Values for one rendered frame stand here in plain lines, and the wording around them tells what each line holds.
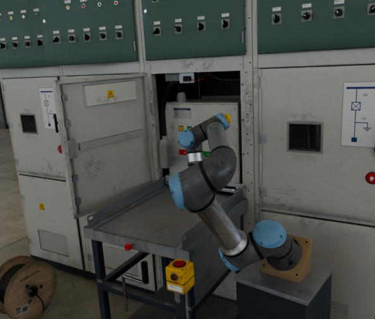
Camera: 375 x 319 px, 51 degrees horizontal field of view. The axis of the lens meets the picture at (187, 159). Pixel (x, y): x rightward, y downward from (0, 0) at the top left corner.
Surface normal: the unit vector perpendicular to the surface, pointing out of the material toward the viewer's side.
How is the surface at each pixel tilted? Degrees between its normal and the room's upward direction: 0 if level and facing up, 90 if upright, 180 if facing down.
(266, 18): 90
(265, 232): 39
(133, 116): 90
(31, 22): 90
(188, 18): 90
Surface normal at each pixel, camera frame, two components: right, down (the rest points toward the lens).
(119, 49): -0.26, 0.26
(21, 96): -0.50, 0.24
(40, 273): 0.84, 0.09
